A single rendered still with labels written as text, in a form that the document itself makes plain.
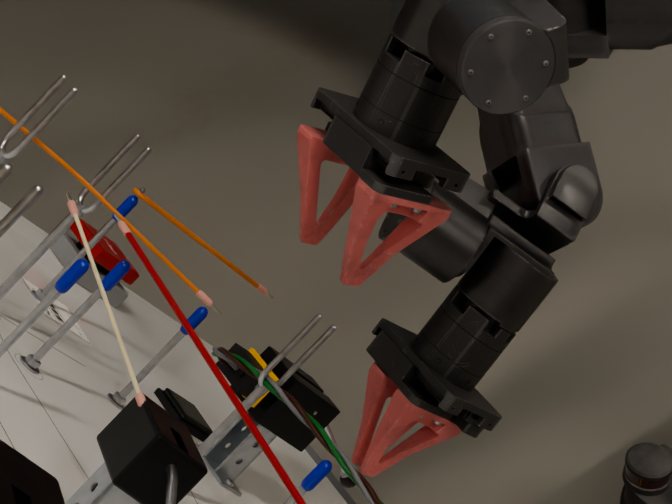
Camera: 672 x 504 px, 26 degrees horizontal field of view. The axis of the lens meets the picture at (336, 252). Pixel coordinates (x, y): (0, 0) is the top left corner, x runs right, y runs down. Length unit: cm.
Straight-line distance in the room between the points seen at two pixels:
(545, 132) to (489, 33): 28
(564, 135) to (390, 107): 23
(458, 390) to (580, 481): 149
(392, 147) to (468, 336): 21
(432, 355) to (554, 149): 18
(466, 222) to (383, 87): 17
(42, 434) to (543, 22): 36
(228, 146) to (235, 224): 28
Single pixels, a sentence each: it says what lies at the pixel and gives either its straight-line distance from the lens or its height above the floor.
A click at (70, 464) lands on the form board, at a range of 80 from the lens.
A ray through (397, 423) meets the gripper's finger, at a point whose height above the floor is 110.
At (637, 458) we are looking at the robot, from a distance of 214.
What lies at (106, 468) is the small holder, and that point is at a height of 135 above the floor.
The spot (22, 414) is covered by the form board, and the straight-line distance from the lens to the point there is 81.
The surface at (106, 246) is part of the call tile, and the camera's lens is 119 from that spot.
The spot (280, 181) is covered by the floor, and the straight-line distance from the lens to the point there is 315.
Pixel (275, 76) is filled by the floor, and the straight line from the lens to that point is 350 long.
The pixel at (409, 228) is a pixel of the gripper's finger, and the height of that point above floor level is 129.
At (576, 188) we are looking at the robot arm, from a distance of 107.
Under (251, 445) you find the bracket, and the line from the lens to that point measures 102.
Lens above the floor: 186
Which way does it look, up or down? 39 degrees down
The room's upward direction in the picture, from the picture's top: straight up
